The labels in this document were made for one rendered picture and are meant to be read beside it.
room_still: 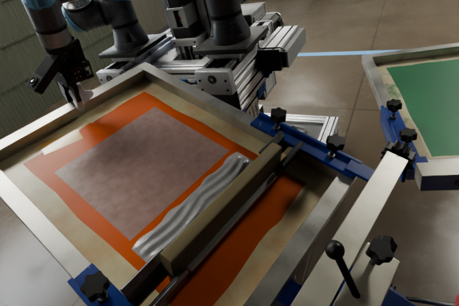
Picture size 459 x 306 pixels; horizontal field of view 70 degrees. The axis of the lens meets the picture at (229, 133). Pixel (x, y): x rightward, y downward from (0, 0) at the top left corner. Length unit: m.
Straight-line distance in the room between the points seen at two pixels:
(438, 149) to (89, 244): 0.96
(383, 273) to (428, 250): 1.47
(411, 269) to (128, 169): 1.54
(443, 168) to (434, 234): 1.25
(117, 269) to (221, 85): 0.68
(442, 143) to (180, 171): 0.77
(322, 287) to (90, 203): 0.54
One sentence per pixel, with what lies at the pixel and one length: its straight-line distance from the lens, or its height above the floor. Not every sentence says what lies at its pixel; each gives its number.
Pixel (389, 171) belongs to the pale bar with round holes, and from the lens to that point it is 0.82.
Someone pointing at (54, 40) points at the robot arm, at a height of 1.47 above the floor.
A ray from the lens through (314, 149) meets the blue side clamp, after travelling 0.86.
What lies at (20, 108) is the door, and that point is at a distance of 4.95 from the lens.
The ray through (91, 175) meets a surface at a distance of 0.91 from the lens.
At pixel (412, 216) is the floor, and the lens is 2.23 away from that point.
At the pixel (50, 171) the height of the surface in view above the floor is 1.20.
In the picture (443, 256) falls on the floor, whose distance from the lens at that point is 2.09.
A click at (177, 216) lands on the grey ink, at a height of 1.11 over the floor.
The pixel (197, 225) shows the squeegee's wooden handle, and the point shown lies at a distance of 0.64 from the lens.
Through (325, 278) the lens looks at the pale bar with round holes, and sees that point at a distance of 0.64.
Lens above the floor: 1.64
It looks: 33 degrees down
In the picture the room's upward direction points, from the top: 14 degrees counter-clockwise
